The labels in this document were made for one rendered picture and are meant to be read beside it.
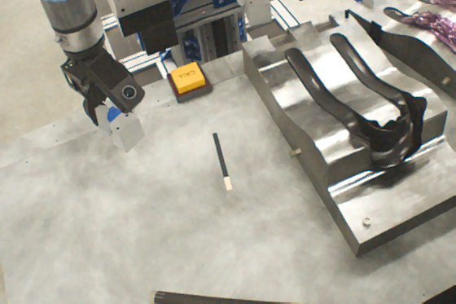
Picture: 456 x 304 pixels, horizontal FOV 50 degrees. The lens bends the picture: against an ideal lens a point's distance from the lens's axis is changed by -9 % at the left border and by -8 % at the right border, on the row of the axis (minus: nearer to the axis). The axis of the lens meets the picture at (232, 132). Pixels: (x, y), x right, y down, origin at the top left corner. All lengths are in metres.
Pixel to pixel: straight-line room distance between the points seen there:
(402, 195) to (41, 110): 1.83
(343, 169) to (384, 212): 0.11
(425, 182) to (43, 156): 0.79
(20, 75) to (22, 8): 0.57
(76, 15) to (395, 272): 0.67
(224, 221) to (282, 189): 0.13
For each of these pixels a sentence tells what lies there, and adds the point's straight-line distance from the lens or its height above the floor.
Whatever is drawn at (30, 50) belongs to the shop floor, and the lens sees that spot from 2.79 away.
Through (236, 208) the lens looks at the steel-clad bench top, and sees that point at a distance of 1.00.
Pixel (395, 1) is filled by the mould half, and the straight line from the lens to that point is 1.32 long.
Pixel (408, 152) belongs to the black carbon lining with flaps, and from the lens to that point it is 0.97.
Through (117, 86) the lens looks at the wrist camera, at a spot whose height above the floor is 1.09.
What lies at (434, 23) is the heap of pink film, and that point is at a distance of 1.19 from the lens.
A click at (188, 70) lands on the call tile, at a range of 1.17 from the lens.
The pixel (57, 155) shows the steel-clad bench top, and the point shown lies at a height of 0.80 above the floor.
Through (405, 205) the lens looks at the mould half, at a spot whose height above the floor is 0.86.
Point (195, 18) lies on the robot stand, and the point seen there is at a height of 0.71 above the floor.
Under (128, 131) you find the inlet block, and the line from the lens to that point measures 0.95.
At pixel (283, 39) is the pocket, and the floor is 0.87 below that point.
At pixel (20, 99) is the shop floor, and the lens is 2.56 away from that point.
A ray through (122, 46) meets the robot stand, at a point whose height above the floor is 0.21.
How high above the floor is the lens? 1.67
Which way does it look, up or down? 52 degrees down
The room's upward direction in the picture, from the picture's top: 9 degrees counter-clockwise
